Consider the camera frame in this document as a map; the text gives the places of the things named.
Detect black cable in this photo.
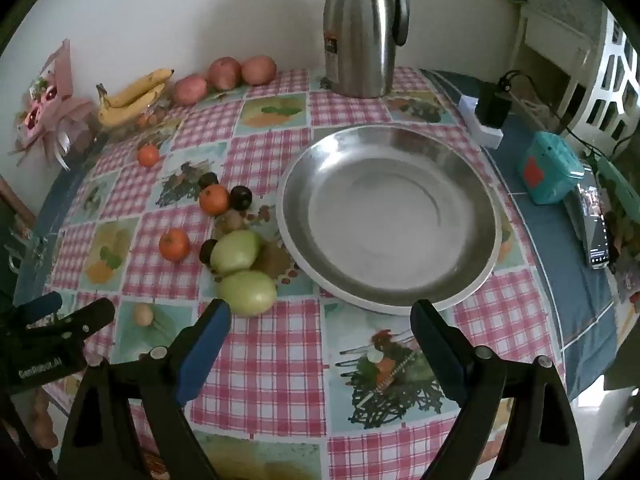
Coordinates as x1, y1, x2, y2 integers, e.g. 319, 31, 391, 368
500, 71, 640, 161

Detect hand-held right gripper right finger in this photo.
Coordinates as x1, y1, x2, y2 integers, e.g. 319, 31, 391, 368
410, 299, 585, 480

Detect brown wooden chair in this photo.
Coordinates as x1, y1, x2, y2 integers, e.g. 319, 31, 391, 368
0, 175, 38, 231

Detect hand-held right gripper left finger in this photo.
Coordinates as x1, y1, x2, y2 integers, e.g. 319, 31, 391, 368
59, 298, 232, 480

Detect black power adapter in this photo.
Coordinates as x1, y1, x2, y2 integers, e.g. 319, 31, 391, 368
474, 80, 513, 128

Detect pale green plastic object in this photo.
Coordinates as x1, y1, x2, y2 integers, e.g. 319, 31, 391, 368
592, 157, 640, 226

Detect checked fruit-print tablecloth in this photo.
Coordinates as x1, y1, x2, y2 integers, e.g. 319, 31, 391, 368
15, 65, 618, 480

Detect person's left hand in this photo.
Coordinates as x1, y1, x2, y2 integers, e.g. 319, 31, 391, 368
29, 391, 59, 452

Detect stainless steel thermos jug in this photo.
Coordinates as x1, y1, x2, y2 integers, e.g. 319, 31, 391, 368
322, 0, 412, 98

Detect black smartphone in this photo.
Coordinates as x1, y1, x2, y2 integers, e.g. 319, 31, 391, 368
564, 182, 613, 271

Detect pink flower bouquet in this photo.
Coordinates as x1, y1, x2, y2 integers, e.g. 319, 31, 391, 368
10, 40, 96, 171

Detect clear glass bowl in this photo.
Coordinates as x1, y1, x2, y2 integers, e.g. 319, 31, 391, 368
100, 97, 173, 137

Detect teal plastic box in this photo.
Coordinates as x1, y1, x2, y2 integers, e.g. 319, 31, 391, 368
517, 131, 585, 206

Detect white lattice plastic chair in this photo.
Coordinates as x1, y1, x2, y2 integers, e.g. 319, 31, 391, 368
575, 10, 640, 146

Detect white frame furniture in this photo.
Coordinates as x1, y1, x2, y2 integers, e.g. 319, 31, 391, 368
510, 0, 601, 111

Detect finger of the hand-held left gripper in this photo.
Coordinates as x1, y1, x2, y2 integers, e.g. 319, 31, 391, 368
0, 291, 63, 331
50, 297, 116, 345

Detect yellow banana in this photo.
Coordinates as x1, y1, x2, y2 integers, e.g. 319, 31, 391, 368
102, 68, 175, 108
96, 83, 167, 128

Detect green guava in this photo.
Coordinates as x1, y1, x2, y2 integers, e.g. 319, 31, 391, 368
216, 270, 278, 317
210, 230, 263, 272

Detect white power strip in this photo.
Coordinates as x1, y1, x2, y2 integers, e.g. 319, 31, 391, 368
457, 94, 503, 150

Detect round metal plate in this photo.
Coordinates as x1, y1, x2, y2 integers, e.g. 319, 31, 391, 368
276, 126, 502, 316

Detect red apple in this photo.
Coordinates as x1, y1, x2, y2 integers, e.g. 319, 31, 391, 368
208, 57, 243, 91
241, 55, 277, 86
173, 74, 208, 106

